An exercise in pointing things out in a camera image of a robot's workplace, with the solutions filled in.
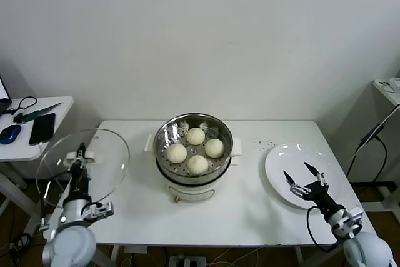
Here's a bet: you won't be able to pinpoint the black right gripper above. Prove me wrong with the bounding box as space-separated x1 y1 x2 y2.
282 162 343 216

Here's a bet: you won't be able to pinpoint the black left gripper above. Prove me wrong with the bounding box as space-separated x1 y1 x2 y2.
70 142 91 201

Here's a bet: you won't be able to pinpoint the round glass pot lid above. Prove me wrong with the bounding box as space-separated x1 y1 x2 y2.
36 128 131 209

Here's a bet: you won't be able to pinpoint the white steamed baozi bun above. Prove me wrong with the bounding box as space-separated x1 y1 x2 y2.
204 138 225 159
186 154 209 176
166 143 188 164
186 127 206 146

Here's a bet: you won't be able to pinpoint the perforated steel steamer basket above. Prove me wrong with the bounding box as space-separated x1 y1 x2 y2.
144 112 244 186

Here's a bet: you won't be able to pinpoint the round white plate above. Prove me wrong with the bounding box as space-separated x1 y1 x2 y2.
264 143 343 211

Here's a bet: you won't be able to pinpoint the black smartphone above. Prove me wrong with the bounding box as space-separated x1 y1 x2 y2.
29 113 56 146

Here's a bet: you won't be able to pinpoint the dark crumb specks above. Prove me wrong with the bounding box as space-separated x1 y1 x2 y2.
251 138 276 151

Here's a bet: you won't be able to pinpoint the white side table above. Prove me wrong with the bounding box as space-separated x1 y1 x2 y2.
0 96 75 233

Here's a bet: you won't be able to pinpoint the dark green flat tool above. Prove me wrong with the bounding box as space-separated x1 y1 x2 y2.
12 101 63 124

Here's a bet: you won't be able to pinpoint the blue computer mouse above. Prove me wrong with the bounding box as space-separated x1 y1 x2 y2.
0 124 22 145

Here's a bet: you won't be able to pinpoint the black laptop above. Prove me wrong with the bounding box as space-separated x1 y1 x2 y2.
0 76 13 114

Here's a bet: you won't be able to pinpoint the white electric cooker base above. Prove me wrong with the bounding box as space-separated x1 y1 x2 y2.
155 151 241 204

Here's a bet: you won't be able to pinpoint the white power strip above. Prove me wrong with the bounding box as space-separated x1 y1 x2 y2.
373 78 400 93

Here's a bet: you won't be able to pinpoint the white charging cable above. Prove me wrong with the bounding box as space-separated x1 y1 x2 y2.
39 141 65 191

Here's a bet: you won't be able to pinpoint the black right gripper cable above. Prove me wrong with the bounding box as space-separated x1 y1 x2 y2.
306 206 340 253

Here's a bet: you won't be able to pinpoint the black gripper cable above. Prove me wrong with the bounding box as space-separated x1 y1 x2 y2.
39 169 73 232
306 206 340 253

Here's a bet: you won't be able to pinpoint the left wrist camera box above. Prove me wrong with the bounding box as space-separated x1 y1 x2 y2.
82 201 115 221

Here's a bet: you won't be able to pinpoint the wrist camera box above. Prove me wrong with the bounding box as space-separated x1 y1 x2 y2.
82 201 115 221
339 206 365 238

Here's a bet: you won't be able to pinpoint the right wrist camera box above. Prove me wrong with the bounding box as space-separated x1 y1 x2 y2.
339 206 365 238

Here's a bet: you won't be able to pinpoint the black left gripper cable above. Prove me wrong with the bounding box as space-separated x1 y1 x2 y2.
39 169 73 232

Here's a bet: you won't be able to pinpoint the black cable with adapter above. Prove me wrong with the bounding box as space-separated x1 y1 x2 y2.
346 104 400 184

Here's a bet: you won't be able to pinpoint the black looped cord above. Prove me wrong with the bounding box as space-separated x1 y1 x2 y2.
6 96 38 116

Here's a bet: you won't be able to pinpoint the black floor cables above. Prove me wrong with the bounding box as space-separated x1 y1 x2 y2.
0 232 44 267

